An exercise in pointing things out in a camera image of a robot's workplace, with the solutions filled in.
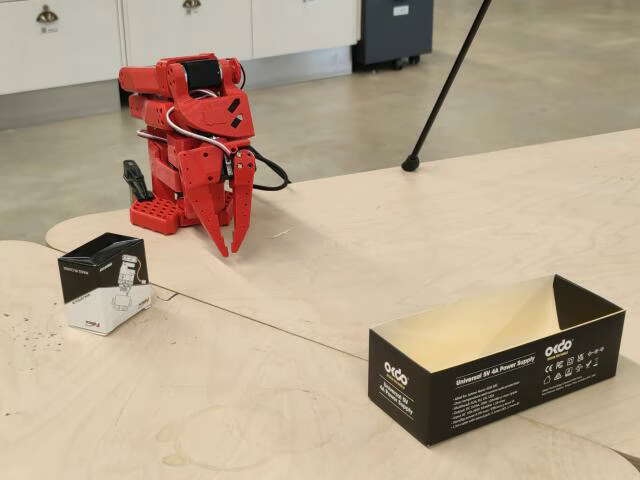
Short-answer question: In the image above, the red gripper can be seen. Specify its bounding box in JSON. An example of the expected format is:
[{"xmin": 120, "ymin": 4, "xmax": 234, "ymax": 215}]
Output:
[{"xmin": 177, "ymin": 144, "xmax": 258, "ymax": 259}]

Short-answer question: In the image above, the small black white box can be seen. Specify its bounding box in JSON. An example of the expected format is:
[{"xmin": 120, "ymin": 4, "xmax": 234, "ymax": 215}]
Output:
[{"xmin": 57, "ymin": 231, "xmax": 154, "ymax": 337}]

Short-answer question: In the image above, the long open black box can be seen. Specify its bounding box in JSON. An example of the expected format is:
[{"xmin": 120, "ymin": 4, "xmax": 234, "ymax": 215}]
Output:
[{"xmin": 367, "ymin": 273, "xmax": 627, "ymax": 448}]

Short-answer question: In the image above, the black table clamp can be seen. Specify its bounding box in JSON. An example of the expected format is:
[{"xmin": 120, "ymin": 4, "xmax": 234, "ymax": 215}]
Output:
[{"xmin": 122, "ymin": 159, "xmax": 155, "ymax": 204}]

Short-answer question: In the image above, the white cabinet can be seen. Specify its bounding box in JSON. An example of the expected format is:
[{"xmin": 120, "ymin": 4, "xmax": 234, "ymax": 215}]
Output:
[{"xmin": 0, "ymin": 0, "xmax": 362, "ymax": 96}]

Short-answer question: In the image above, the black tripod leg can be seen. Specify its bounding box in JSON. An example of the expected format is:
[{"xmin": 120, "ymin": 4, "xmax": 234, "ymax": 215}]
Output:
[{"xmin": 401, "ymin": 0, "xmax": 494, "ymax": 173}]

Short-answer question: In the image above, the white red servo wire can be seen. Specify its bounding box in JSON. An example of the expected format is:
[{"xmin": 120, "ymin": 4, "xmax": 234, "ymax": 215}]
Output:
[{"xmin": 166, "ymin": 89, "xmax": 236, "ymax": 166}]

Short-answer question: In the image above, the black power cable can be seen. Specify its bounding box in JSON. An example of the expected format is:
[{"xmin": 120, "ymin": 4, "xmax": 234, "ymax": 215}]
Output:
[{"xmin": 244, "ymin": 145, "xmax": 293, "ymax": 192}]

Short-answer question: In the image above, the dark grey wheeled pedestal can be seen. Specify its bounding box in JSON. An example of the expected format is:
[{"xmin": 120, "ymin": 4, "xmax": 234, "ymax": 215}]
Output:
[{"xmin": 352, "ymin": 0, "xmax": 435, "ymax": 71}]

